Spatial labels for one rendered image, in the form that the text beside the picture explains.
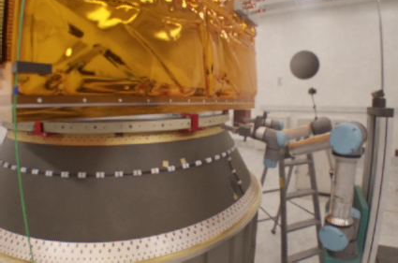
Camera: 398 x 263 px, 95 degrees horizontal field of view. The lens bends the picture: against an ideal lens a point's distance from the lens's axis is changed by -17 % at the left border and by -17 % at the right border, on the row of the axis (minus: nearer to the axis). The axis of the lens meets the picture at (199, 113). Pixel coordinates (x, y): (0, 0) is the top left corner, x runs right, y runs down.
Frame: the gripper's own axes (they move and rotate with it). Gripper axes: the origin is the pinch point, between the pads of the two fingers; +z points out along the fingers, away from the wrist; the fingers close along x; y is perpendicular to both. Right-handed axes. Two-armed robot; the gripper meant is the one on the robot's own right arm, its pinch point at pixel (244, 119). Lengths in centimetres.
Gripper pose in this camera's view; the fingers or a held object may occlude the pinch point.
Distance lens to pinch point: 172.8
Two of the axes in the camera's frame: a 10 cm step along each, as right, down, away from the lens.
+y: -1.7, 9.8, 0.6
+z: -9.8, -1.8, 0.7
